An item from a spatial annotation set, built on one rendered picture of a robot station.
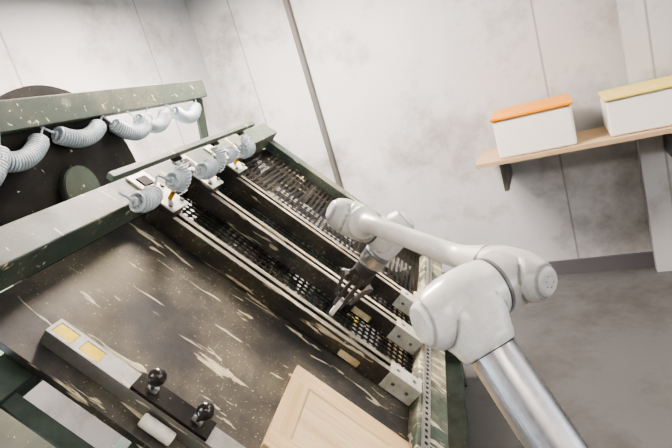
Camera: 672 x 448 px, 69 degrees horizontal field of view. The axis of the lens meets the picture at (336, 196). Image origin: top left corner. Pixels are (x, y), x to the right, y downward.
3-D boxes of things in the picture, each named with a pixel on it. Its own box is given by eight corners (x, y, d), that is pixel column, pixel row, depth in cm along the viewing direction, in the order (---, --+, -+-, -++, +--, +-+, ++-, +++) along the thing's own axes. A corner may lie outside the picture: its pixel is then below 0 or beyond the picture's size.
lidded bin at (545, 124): (575, 132, 350) (568, 92, 343) (580, 145, 312) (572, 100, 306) (502, 147, 372) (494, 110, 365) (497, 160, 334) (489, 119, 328)
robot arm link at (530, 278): (501, 231, 117) (457, 253, 112) (564, 242, 101) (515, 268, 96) (513, 281, 120) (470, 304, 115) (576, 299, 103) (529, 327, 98)
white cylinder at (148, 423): (134, 428, 102) (165, 450, 102) (140, 419, 101) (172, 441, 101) (142, 418, 105) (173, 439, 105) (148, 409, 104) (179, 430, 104)
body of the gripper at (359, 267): (381, 266, 167) (365, 286, 170) (360, 252, 167) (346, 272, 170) (378, 276, 160) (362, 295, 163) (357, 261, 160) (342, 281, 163)
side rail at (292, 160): (413, 265, 284) (425, 251, 281) (259, 156, 284) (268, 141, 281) (414, 259, 292) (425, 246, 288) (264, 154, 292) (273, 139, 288)
